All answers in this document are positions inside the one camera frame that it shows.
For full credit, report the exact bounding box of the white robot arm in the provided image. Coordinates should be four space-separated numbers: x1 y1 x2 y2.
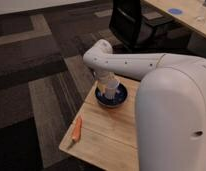
83 39 206 171

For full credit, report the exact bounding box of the blue round coaster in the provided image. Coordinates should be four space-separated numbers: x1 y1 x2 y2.
168 8 183 15

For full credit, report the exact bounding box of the orange carrot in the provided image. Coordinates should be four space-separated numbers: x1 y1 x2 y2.
68 116 82 148

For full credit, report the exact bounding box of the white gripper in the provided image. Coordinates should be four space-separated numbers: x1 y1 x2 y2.
95 71 120 93

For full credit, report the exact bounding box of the clear glass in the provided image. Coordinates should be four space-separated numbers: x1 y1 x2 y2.
196 6 206 22

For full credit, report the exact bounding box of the white ceramic cup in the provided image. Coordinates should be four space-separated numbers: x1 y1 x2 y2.
104 84 119 100

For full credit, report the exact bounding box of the dark blue ceramic bowl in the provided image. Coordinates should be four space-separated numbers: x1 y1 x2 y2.
95 84 128 108

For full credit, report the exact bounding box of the black office chair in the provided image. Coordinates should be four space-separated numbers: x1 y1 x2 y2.
109 0 172 52

